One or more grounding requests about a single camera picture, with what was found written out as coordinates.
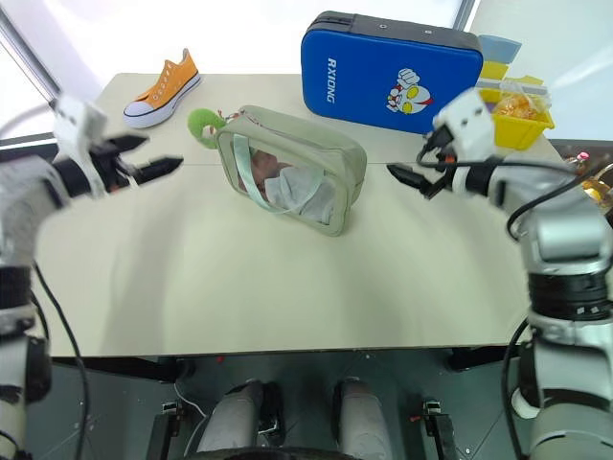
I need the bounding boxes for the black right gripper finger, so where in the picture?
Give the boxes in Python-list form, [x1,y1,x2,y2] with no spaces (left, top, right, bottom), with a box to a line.
[386,163,428,191]
[420,172,454,200]

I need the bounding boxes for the glass bottles with yellow drink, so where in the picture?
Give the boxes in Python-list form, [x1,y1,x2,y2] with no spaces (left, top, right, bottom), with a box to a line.
[563,149,613,208]

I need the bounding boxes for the black table frame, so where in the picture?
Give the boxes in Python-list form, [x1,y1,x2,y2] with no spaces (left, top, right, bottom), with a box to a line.
[47,345,510,384]

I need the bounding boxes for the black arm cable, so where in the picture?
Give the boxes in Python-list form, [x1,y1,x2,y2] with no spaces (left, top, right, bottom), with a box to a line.
[415,142,613,243]
[29,260,93,460]

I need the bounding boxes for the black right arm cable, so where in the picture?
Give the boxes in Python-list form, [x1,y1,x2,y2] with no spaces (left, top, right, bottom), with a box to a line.
[415,142,613,243]

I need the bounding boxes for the black metal stand foot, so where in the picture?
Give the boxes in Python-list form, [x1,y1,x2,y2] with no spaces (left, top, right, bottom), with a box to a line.
[412,398,457,460]
[146,401,183,460]

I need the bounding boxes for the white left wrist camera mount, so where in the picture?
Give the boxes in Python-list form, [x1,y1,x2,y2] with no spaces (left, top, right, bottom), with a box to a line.
[51,95,109,162]

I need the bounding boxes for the green plush charm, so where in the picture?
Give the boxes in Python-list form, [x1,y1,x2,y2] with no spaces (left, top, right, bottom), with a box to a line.
[187,107,227,151]

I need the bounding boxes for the clear bag of oranges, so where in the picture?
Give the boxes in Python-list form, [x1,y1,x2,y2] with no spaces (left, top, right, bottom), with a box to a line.
[492,78,553,121]

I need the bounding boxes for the light blue paper box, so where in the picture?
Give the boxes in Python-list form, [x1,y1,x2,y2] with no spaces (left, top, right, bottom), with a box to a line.
[477,33,523,64]

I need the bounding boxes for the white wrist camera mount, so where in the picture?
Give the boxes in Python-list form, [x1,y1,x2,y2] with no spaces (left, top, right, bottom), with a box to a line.
[431,89,497,160]
[51,95,109,162]

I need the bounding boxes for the thin white floor cable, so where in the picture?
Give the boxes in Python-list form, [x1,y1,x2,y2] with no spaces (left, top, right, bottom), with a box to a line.
[172,376,208,426]

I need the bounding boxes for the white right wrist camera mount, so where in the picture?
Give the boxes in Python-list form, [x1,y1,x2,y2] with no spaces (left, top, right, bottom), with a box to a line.
[431,89,497,160]

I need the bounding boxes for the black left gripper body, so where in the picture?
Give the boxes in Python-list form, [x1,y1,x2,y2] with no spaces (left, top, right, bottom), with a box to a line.
[88,140,146,194]

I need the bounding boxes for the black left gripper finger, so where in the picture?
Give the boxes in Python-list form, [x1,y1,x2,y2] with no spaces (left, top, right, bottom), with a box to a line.
[137,156,185,187]
[108,135,151,155]

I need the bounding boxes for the dark rounded robot torso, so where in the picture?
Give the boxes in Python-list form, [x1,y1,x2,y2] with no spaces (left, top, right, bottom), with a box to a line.
[232,446,349,460]

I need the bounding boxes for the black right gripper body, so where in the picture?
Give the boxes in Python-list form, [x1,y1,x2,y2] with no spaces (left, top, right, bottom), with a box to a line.
[422,127,457,182]

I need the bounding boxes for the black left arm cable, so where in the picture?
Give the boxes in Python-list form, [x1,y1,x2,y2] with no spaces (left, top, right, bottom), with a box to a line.
[29,260,93,460]

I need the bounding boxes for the grey left robot leg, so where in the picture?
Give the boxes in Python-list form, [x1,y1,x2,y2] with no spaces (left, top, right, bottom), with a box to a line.
[194,379,266,455]

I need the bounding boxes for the pale green transparent pouch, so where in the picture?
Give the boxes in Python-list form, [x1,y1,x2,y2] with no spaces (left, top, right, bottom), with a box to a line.
[215,104,369,239]

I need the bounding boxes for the orange canvas sneaker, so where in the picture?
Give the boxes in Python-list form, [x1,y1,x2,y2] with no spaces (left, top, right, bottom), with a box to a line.
[122,47,203,130]

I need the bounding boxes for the grey window frame bar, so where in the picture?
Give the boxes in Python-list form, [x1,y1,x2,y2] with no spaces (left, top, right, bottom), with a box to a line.
[0,8,63,107]

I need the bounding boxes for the blue cartoon print case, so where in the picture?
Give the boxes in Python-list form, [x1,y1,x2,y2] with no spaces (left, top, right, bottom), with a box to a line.
[300,10,485,137]

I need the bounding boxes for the yellow paper box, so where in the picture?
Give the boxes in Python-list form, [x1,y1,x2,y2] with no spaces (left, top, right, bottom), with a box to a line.
[480,59,511,81]

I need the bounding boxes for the yellow plastic bin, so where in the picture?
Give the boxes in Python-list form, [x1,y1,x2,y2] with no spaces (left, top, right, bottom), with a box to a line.
[489,87,556,152]

